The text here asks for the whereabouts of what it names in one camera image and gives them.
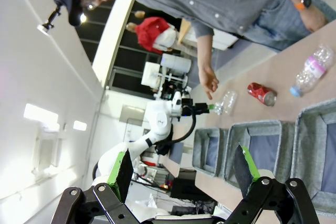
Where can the grey felt basket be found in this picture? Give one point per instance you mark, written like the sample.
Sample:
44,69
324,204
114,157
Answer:
262,142
309,129
207,150

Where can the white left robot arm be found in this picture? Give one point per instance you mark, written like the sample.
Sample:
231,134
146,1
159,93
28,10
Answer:
157,119

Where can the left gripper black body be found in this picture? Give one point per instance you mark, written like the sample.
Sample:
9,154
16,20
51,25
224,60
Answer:
197,109

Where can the crushed clear plastic bottle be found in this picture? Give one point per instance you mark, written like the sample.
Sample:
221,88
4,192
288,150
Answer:
227,103

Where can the background person in red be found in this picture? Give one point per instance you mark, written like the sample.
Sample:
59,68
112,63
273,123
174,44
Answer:
152,33

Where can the person's right hand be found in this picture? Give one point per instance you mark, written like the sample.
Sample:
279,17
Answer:
207,77

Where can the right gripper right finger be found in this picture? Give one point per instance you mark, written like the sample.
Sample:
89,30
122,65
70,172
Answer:
242,171

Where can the red soda can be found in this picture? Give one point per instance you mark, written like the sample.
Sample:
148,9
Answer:
261,93

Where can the person's left hand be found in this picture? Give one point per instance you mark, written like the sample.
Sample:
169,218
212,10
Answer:
313,19

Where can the white lab machine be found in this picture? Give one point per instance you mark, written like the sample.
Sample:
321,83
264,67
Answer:
168,66

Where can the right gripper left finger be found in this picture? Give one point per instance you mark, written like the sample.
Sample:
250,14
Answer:
123,171

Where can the large bright ceiling light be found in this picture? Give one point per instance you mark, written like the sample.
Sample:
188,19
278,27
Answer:
39,113

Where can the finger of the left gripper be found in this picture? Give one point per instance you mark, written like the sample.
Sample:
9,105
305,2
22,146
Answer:
210,107

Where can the small bright ceiling light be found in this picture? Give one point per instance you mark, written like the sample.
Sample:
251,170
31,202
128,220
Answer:
79,125

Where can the person's right forearm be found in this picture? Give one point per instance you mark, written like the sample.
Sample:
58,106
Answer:
204,51

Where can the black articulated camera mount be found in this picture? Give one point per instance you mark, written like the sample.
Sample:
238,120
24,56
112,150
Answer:
51,18

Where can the blue cap water bottle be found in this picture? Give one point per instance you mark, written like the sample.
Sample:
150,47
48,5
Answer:
312,70

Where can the orange band smartwatch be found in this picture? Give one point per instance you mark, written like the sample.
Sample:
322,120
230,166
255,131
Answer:
304,1

